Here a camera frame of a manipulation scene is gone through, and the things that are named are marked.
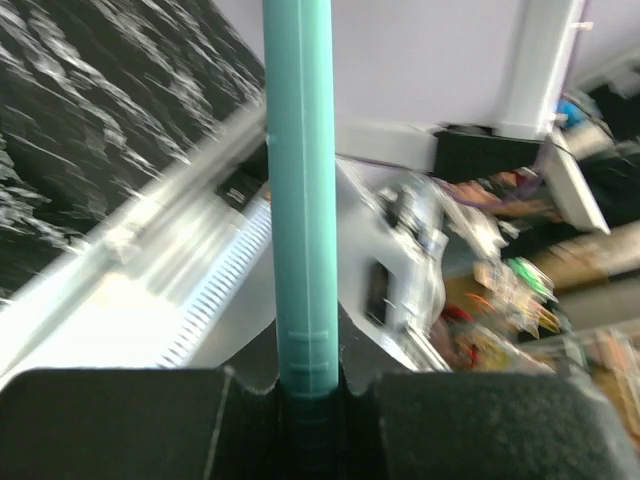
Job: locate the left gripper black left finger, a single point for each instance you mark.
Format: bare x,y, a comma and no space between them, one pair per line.
143,423

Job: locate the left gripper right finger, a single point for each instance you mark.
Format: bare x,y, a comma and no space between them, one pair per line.
406,425

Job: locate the black marble mat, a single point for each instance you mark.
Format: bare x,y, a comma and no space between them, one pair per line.
97,99

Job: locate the aluminium rail base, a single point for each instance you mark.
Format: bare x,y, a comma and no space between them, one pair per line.
155,278

